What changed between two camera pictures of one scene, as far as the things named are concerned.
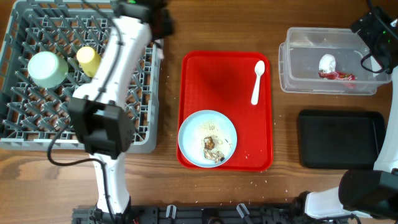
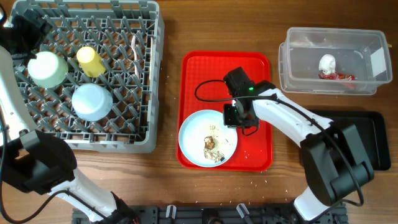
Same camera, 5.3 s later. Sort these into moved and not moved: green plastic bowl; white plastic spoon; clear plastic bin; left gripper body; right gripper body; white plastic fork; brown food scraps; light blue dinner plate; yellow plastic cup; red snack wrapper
Moved: left gripper body; white plastic spoon; white plastic fork; right gripper body
Not moved: light blue dinner plate; brown food scraps; green plastic bowl; clear plastic bin; yellow plastic cup; red snack wrapper
